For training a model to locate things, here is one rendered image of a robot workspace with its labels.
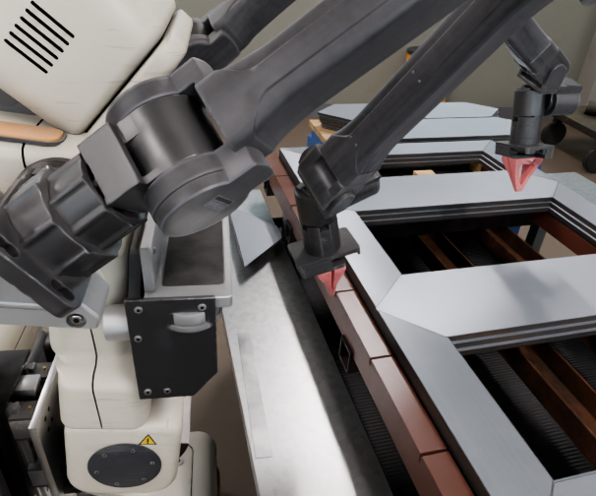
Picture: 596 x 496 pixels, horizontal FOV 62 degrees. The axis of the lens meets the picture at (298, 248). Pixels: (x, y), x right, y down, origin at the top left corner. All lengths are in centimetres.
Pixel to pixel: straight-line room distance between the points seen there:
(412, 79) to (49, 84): 35
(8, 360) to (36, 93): 51
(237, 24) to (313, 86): 42
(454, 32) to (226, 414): 151
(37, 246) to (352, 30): 27
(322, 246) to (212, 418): 115
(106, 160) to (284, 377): 68
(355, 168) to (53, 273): 35
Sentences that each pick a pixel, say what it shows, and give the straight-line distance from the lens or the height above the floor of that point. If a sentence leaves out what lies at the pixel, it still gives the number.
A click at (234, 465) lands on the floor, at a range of 169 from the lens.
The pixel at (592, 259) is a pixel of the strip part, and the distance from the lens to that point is 123.
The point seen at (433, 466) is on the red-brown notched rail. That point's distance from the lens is 72.
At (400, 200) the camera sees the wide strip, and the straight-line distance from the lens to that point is 128.
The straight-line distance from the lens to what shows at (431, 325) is 88.
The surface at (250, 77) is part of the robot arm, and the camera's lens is 37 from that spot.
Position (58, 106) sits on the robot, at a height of 125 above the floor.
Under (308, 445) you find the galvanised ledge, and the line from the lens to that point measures 89.
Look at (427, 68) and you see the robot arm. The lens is 54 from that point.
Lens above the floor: 140
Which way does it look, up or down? 32 degrees down
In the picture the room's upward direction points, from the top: 4 degrees clockwise
